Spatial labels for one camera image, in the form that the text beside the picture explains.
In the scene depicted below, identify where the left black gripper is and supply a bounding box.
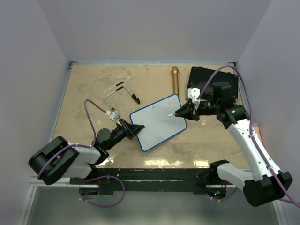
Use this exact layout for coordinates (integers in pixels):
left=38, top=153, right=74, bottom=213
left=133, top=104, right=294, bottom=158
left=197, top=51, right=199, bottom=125
left=105, top=119, right=144, bottom=150

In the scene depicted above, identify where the blue framed whiteboard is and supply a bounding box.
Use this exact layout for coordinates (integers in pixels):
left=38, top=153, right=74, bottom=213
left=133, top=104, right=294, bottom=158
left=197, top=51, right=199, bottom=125
left=129, top=94, right=187, bottom=152

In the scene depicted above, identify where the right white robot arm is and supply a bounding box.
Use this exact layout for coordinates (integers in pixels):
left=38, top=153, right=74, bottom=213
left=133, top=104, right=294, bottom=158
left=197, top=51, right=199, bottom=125
left=174, top=82, right=293, bottom=207

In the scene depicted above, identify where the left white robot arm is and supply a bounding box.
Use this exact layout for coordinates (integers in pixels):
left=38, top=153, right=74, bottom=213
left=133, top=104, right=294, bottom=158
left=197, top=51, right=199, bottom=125
left=28, top=119, right=145, bottom=185

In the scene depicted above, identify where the black hard case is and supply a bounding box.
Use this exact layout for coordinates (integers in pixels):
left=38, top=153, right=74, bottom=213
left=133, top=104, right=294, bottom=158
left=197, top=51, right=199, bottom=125
left=187, top=66, right=239, bottom=101

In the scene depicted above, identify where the gold microphone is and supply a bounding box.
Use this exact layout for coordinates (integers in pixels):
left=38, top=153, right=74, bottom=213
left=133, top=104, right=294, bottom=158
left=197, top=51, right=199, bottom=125
left=171, top=66, right=179, bottom=95

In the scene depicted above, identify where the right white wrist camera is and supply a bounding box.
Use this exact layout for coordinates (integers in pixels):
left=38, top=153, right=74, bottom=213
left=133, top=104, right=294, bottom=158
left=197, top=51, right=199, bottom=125
left=185, top=88, right=201, bottom=105

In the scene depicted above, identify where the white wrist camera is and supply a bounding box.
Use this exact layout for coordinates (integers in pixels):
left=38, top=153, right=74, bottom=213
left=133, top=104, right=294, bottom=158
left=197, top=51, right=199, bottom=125
left=185, top=88, right=201, bottom=105
left=106, top=109, right=120, bottom=124

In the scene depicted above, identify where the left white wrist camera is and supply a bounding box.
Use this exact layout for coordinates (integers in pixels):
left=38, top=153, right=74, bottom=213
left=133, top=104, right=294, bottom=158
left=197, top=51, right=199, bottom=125
left=106, top=109, right=120, bottom=124

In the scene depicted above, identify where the wire whiteboard stand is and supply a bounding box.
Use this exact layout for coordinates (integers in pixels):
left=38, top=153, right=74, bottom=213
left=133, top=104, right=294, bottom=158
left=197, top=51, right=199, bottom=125
left=104, top=81, right=141, bottom=111

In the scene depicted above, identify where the black base frame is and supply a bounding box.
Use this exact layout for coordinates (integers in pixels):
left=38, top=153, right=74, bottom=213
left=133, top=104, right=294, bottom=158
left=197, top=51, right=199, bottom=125
left=69, top=167, right=236, bottom=196

